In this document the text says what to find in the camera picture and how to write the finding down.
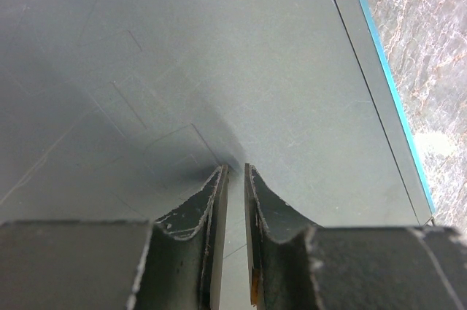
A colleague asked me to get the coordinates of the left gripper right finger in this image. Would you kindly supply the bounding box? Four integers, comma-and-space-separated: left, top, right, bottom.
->
244, 163, 324, 309

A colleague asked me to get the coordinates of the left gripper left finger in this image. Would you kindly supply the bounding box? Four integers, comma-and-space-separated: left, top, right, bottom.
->
126, 165, 228, 309

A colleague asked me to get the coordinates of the dark blue network switch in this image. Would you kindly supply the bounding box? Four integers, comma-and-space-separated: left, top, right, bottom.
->
1, 0, 432, 309

